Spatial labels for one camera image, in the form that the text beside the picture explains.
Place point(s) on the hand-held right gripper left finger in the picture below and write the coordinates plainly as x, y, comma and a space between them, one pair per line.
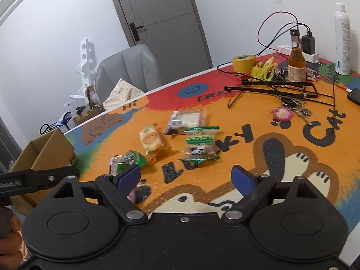
128, 178

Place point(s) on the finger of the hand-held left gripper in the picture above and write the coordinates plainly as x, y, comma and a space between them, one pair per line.
45, 178

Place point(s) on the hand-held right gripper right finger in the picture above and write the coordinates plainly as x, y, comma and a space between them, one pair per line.
243, 181

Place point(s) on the small white snack packet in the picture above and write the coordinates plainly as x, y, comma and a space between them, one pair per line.
114, 165

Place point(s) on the shiny green snack packet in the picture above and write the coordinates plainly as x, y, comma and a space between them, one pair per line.
130, 159

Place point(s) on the cardboard box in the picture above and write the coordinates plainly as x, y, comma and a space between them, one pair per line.
45, 149

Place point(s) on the yellow bread packet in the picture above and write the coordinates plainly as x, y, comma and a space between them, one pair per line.
152, 142

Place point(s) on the green white snack packet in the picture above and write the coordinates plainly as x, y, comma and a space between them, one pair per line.
201, 143

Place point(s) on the clear white cracker packet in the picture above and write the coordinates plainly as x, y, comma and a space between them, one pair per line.
184, 121

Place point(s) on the person's left hand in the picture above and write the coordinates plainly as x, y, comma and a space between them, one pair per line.
9, 236

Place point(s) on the colourful cartoon cat mat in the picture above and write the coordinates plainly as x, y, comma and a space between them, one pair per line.
239, 152

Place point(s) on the black metal shoe rack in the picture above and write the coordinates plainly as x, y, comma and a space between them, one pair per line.
41, 128

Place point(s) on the blue plastic bag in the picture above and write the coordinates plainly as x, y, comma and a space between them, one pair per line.
64, 119

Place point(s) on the dotted cream cushion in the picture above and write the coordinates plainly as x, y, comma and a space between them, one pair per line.
121, 94

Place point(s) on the brown shipping carton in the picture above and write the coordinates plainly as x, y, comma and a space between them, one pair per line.
92, 98

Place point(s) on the bunch of keys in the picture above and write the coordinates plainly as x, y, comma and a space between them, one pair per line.
302, 112

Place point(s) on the grey padded chair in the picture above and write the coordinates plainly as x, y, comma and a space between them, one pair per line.
132, 64

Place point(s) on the yellow tape roll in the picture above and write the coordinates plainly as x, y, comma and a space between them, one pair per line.
243, 63

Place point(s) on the brown glass bottle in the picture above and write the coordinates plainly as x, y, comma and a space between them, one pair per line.
296, 67

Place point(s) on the white perforated rack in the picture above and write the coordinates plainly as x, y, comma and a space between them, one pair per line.
85, 53

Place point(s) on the white power strip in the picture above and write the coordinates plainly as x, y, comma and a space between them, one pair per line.
285, 49

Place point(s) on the black phone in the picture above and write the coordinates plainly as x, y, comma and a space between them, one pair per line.
355, 95

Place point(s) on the black charger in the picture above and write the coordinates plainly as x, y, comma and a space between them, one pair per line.
308, 45

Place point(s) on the grey door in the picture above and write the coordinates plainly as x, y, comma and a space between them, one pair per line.
168, 19

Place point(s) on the white spray bottle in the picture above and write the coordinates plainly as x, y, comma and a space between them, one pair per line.
342, 42

